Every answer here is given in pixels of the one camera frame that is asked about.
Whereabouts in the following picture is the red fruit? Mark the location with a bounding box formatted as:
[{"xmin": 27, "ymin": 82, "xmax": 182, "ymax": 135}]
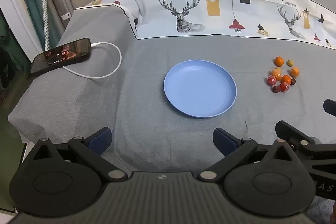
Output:
[
  {"xmin": 266, "ymin": 75, "xmax": 277, "ymax": 86},
  {"xmin": 280, "ymin": 82, "xmax": 290, "ymax": 93}
]

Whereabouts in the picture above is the small orange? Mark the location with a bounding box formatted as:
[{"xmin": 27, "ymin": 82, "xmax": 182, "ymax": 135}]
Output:
[
  {"xmin": 274, "ymin": 56, "xmax": 285, "ymax": 67},
  {"xmin": 281, "ymin": 75, "xmax": 291, "ymax": 85}
]

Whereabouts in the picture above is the green-yellow small fruit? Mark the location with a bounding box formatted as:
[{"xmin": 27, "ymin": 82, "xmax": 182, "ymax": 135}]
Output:
[{"xmin": 286, "ymin": 60, "xmax": 294, "ymax": 67}]

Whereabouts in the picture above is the small orange top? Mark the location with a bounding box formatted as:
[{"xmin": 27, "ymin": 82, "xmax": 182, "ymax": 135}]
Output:
[{"xmin": 274, "ymin": 56, "xmax": 285, "ymax": 67}]

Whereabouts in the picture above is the blue plastic plate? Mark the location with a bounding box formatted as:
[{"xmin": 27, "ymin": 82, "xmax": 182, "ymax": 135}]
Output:
[{"xmin": 163, "ymin": 60, "xmax": 237, "ymax": 118}]

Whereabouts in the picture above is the black smartphone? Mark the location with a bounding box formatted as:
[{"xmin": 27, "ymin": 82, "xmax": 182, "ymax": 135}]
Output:
[{"xmin": 29, "ymin": 38, "xmax": 91, "ymax": 77}]

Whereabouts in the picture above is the grey printed sofa cover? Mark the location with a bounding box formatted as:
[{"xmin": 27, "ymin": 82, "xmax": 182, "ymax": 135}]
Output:
[{"xmin": 7, "ymin": 0, "xmax": 336, "ymax": 222}]

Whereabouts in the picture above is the white charging cable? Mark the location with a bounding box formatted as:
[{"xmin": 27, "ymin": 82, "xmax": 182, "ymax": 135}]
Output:
[{"xmin": 62, "ymin": 41, "xmax": 123, "ymax": 80}]

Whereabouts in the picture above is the white door frame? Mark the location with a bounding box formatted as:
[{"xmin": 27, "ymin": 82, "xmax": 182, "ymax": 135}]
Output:
[{"xmin": 1, "ymin": 0, "xmax": 43, "ymax": 61}]

